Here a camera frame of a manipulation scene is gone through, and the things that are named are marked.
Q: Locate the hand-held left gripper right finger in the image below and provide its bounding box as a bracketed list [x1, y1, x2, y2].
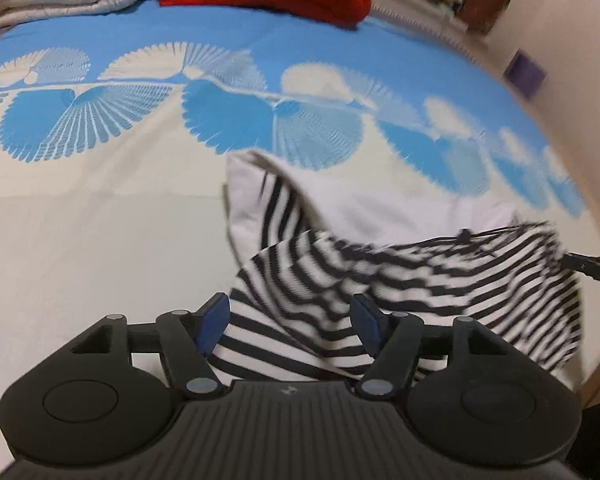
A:
[350, 294, 518, 401]

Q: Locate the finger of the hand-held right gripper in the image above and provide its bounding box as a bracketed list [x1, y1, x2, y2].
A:
[562, 252, 600, 289]

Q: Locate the dark red cushion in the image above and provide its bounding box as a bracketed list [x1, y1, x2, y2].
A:
[459, 0, 515, 37]

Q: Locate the white window sill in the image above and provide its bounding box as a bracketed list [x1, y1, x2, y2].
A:
[370, 2, 488, 57]

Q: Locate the blue fan-print bedsheet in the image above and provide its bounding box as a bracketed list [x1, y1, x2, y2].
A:
[0, 0, 588, 476]

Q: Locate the striped and white knit top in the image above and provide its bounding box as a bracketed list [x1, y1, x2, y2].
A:
[222, 149, 587, 388]

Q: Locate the purple box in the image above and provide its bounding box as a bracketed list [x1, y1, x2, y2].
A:
[504, 50, 549, 99]

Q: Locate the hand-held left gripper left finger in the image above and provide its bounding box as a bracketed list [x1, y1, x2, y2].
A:
[70, 292, 231, 401]

